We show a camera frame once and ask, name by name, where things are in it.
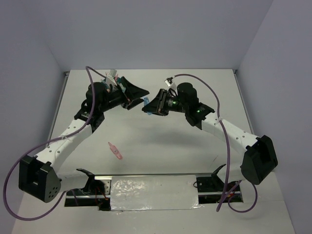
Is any silver foil sheet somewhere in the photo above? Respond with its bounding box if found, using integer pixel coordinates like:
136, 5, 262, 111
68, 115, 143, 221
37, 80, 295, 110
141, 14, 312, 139
110, 175, 201, 211

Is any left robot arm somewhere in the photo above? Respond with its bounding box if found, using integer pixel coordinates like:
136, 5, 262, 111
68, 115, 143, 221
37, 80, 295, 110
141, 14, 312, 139
19, 77, 149, 203

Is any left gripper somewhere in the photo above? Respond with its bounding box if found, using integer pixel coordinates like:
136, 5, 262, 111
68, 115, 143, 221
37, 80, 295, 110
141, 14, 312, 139
98, 77, 148, 113

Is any pink stubby highlighter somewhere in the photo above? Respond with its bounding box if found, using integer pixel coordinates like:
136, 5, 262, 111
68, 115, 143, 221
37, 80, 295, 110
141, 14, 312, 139
108, 142, 123, 160

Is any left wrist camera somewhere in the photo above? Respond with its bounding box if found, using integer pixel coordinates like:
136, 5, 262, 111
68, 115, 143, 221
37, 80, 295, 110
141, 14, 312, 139
103, 69, 117, 91

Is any blue stubby highlighter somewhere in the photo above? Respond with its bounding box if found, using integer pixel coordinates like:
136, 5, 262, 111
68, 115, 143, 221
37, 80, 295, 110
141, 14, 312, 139
143, 97, 152, 115

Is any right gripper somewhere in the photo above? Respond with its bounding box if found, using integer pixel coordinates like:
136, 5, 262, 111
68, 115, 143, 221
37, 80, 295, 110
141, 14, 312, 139
142, 88, 188, 116

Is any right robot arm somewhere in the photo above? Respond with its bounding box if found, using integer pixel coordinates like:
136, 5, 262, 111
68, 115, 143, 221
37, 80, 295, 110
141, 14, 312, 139
142, 82, 278, 191

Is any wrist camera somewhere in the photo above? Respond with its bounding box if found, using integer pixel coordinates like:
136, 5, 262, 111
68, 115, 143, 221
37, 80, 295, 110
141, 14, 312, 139
103, 69, 117, 91
164, 77, 176, 90

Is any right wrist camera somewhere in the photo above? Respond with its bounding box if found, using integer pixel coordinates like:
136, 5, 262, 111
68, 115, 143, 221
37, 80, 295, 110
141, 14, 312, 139
164, 77, 176, 90

